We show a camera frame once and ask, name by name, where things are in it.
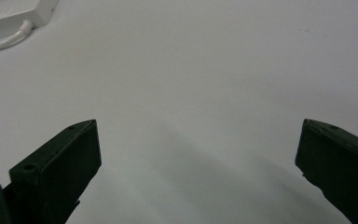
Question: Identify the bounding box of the white power cable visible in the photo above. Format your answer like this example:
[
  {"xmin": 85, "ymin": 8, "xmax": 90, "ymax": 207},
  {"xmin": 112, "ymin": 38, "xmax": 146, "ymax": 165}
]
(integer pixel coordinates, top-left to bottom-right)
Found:
[{"xmin": 0, "ymin": 19, "xmax": 34, "ymax": 51}]

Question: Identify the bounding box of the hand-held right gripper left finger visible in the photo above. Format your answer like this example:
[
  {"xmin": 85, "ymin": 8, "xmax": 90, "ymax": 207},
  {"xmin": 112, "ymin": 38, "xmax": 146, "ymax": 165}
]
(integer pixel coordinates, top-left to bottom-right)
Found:
[{"xmin": 2, "ymin": 119, "xmax": 103, "ymax": 224}]

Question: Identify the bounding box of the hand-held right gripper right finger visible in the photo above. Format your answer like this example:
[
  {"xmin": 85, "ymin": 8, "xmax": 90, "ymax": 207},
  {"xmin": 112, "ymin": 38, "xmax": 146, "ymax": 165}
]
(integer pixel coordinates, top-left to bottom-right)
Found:
[{"xmin": 295, "ymin": 118, "xmax": 358, "ymax": 224}]

